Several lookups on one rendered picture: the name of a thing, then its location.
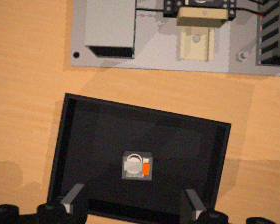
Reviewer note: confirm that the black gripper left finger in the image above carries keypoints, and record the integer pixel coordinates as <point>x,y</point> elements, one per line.
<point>72,209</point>

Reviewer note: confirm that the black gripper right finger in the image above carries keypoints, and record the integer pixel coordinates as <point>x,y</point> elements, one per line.
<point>194,208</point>

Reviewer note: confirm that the black relay socket row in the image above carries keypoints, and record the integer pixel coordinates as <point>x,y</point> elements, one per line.
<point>171,8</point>

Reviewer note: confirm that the grey mounting plate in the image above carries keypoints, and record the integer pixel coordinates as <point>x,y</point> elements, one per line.
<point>161,45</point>

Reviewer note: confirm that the black parts tray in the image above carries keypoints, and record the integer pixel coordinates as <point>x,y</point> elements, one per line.
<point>188,153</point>

